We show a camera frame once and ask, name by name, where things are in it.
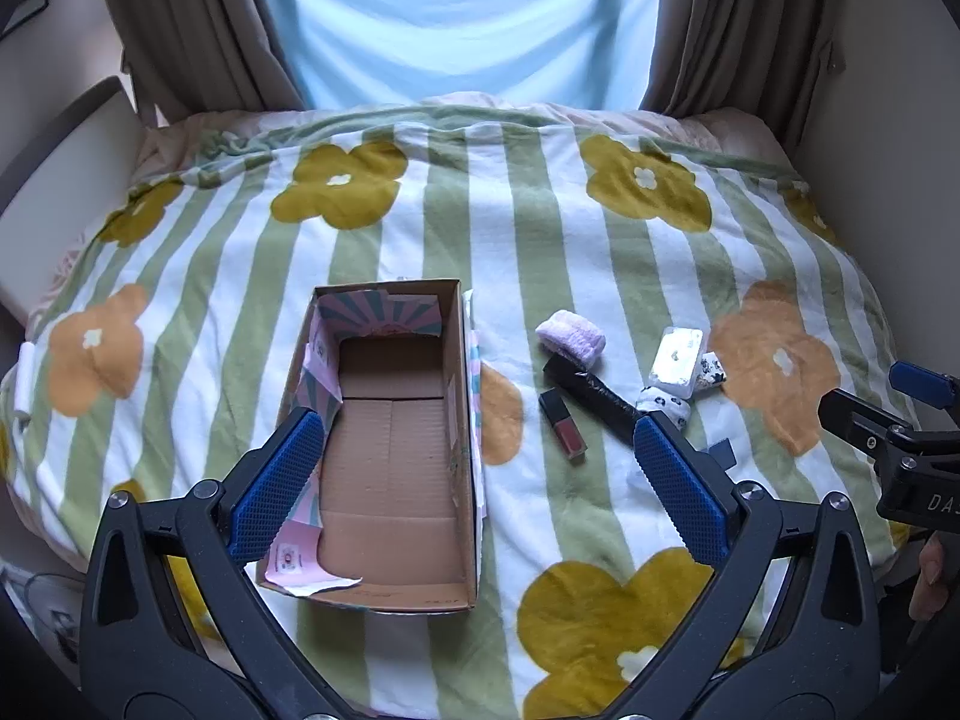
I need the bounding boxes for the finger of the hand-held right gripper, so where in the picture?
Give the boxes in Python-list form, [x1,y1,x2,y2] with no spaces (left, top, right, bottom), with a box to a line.
[817,388,960,460]
[889,361,960,412]

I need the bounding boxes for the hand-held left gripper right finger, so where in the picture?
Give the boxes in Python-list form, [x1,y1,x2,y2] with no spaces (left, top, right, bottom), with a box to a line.
[600,412,882,720]

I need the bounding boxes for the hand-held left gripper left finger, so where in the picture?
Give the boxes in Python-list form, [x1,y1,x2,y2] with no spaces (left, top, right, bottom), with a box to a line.
[79,406,361,720]

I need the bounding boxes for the white panda print sock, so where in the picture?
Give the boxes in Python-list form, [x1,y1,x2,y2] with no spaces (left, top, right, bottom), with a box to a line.
[636,386,692,432]

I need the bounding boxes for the cardboard box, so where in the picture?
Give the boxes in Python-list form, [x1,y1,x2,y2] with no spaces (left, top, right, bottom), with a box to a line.
[255,277,492,612]

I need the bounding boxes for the white silver small box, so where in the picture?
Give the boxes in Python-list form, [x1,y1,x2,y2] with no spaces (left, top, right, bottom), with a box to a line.
[650,326,706,400]

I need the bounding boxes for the black plastic bag roll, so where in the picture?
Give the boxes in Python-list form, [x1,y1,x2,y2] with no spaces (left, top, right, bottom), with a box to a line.
[542,355,646,445]

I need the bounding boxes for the red lipstick tube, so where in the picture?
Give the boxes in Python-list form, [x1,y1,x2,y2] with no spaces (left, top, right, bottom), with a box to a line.
[538,387,587,464]

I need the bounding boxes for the person's right hand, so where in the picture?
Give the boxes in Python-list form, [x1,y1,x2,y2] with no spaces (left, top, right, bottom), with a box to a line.
[907,538,950,620]

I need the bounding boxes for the black white tissue pack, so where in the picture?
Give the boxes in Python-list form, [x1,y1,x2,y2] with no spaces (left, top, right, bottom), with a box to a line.
[694,351,730,395]

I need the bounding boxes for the rolled purple towel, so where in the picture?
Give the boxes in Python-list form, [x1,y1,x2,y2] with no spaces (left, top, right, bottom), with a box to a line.
[535,311,607,368]

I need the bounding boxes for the pink bedding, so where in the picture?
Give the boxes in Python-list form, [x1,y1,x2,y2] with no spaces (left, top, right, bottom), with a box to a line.
[667,106,800,170]

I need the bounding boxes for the floral striped blanket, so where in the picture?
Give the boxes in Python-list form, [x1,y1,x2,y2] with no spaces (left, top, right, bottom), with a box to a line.
[0,97,912,717]

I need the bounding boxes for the brown curtain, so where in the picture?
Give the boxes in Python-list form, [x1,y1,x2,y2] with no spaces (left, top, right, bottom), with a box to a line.
[94,0,308,127]
[637,0,847,147]

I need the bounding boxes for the sheer white window curtain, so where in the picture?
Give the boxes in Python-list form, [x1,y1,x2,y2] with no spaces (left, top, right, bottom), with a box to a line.
[251,0,665,110]

